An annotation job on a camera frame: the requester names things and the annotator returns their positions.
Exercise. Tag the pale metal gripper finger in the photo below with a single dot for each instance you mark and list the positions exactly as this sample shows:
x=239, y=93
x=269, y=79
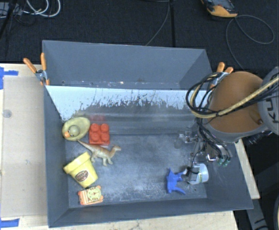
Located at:
x=196, y=153
x=189, y=138

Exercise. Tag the red toy brick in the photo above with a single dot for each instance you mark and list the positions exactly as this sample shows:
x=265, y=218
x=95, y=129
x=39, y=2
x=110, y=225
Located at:
x=99, y=134

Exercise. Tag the yellow rubber duck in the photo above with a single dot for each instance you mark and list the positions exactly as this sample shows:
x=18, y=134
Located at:
x=78, y=126

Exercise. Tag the grey metal bin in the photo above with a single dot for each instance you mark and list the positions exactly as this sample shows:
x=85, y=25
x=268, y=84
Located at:
x=141, y=166

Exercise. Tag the orange toy clock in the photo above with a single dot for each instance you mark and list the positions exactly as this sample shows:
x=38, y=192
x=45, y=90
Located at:
x=91, y=195

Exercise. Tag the yellow plastic cup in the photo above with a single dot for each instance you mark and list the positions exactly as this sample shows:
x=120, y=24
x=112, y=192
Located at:
x=81, y=170

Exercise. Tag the white spray bottle blue trigger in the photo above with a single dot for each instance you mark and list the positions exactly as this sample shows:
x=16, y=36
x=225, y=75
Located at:
x=200, y=174

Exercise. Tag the tan toy dinosaur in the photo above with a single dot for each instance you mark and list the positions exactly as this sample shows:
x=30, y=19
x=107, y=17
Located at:
x=103, y=153

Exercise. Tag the pale flat board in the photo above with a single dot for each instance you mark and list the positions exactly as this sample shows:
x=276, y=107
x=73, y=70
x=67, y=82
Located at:
x=22, y=147

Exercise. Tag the black cylinder on white bracket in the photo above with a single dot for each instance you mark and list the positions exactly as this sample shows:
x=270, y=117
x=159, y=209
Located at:
x=257, y=138

